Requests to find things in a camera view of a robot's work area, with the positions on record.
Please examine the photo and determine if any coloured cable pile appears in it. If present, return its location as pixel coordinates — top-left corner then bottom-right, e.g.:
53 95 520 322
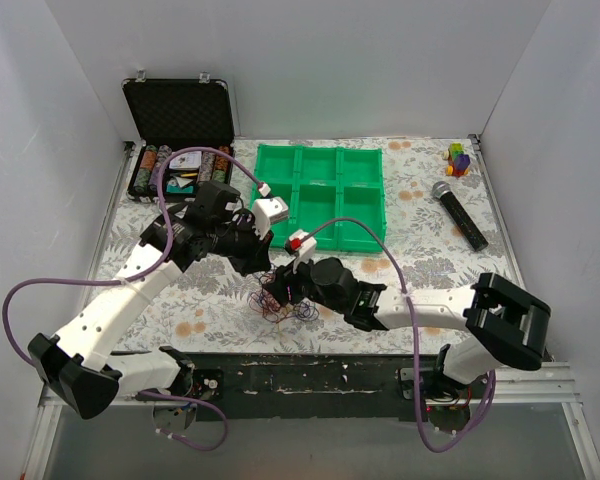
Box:
247 269 321 331

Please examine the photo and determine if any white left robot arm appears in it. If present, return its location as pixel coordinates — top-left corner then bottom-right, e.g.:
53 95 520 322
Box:
28 181 288 419

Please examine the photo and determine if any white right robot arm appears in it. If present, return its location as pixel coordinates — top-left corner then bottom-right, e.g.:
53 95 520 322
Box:
264 258 551 399

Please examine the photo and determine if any green compartment tray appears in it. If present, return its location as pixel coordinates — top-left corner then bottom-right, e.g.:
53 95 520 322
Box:
255 144 387 249

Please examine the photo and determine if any floral patterned table mat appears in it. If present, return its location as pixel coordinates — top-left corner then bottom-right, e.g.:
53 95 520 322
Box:
79 137 531 354

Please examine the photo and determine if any black poker chip case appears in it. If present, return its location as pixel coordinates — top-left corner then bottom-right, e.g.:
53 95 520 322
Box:
121 71 237 206

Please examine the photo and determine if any black microphone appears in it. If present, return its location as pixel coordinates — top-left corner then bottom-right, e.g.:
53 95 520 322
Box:
432 181 489 252

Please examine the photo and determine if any colourful toy block figure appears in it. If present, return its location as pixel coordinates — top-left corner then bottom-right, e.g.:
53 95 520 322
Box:
443 142 471 177

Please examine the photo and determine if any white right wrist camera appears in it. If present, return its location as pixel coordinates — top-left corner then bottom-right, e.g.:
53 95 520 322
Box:
284 230 317 269

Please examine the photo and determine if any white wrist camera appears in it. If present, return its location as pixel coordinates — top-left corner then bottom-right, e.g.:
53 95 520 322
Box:
284 230 317 269
251 197 290 239

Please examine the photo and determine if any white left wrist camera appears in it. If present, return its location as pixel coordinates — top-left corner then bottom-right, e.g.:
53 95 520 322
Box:
251 197 290 239

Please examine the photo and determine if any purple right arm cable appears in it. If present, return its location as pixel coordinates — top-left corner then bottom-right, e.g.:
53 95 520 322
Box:
309 217 498 453

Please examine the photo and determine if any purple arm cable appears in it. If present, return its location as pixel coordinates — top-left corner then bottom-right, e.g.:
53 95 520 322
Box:
309 217 498 453
3 147 274 452

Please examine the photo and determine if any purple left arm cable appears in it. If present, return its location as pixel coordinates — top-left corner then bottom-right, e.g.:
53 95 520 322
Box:
3 147 274 452

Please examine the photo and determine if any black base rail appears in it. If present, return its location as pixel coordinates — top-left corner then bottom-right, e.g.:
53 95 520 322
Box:
134 352 481 421

